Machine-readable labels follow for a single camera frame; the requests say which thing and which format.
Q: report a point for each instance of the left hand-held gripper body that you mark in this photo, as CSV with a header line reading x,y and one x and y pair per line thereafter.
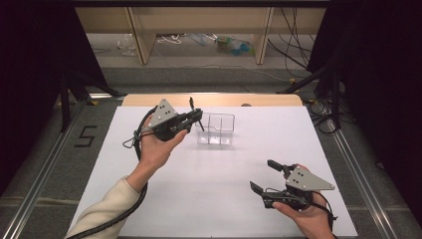
x,y
164,116

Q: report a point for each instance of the person's left hand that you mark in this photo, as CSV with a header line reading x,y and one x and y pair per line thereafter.
x,y
154,152

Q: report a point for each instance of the wooden shelf unit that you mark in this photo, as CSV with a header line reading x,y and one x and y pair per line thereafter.
x,y
199,20

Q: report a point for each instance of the person's right hand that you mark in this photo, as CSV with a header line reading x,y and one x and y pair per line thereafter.
x,y
312,219

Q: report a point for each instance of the thin black brush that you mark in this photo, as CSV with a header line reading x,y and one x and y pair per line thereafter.
x,y
200,125

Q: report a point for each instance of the clear acrylic organizer box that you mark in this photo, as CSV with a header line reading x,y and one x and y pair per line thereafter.
x,y
219,131

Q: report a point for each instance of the metal floor rail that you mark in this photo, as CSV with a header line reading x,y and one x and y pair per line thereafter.
x,y
358,179
40,186

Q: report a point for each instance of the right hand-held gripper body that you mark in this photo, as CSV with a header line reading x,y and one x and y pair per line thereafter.
x,y
305,182

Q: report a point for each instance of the black metal stand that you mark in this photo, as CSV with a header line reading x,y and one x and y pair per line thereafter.
x,y
326,86
71,93

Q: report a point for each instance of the green and blue plastic bag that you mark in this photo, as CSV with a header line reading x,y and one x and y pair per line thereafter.
x,y
237,46

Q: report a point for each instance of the black curtain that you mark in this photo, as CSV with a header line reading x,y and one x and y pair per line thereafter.
x,y
381,83
36,66

